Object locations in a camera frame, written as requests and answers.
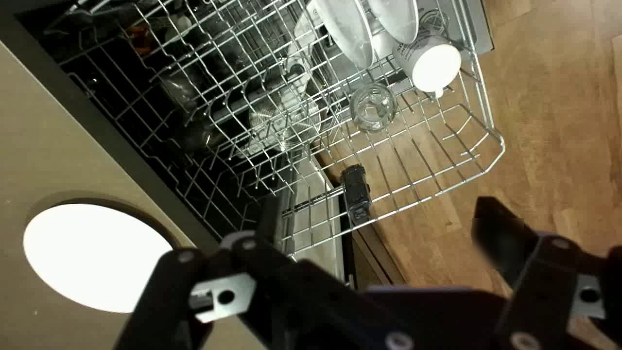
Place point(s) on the small round white plate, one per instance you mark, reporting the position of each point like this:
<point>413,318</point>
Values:
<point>98,256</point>

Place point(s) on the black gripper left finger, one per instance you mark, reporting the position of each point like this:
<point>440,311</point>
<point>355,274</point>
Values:
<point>293,312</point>

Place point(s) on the white ceramic mug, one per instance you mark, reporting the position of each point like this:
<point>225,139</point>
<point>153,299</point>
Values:
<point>435,62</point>

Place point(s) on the clear drinking glass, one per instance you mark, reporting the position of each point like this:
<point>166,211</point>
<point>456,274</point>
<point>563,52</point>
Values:
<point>372,108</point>

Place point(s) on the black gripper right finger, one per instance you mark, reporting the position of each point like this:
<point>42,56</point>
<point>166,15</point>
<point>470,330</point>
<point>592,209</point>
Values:
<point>551,285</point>

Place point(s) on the black rack wheel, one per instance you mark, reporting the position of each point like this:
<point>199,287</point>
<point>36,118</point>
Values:
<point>357,196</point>

